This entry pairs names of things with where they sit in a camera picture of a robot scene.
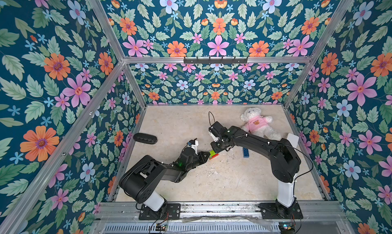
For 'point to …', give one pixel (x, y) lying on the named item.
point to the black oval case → (145, 138)
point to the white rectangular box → (293, 139)
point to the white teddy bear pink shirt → (257, 125)
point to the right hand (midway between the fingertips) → (215, 147)
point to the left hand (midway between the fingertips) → (211, 154)
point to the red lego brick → (214, 156)
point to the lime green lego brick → (212, 153)
